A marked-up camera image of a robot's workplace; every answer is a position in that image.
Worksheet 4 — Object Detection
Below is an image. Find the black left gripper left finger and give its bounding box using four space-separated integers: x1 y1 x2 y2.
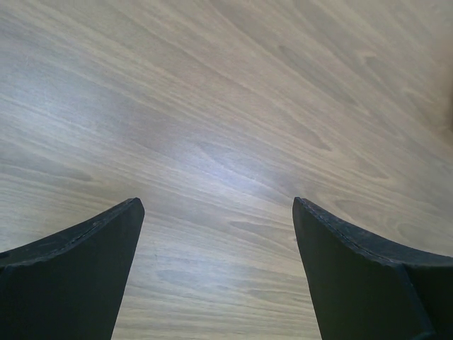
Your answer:
1 198 144 339

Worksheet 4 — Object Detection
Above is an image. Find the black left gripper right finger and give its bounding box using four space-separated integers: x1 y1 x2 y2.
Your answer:
292 198 452 339

